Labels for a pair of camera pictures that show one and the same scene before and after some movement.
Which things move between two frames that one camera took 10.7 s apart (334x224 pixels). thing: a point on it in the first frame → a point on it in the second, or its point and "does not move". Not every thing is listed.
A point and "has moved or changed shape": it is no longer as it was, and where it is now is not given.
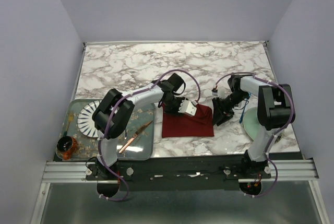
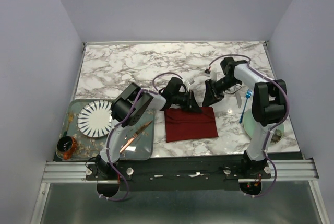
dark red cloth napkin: (182, 125) has moved or changed shape
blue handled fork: (244, 107) does not move
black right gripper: (222, 114) → (212, 95)
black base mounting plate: (185, 174) does not move
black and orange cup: (66, 145) does not move
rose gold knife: (133, 137) does not move
